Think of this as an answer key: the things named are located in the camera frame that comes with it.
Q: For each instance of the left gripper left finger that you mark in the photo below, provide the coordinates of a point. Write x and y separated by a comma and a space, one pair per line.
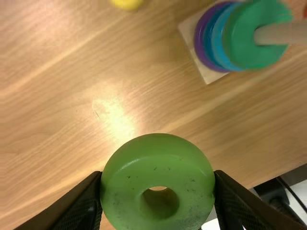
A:
72, 208

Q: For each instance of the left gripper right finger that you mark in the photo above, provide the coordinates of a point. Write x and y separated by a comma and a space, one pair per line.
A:
239, 210

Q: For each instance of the wooden peg base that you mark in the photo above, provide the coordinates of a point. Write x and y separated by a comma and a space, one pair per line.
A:
275, 33

